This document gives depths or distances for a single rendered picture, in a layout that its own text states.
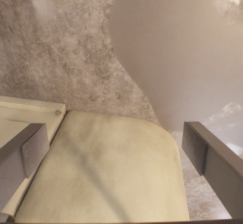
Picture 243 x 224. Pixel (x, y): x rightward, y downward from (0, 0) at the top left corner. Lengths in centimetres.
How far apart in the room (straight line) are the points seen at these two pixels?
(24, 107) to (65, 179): 53
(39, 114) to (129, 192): 65
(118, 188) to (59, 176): 25
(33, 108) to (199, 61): 91
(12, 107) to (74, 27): 63
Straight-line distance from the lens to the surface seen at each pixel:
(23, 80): 109
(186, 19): 78
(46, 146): 17
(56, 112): 104
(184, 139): 16
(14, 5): 92
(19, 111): 116
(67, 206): 78
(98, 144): 90
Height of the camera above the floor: 74
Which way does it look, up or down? 50 degrees down
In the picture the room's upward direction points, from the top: 170 degrees counter-clockwise
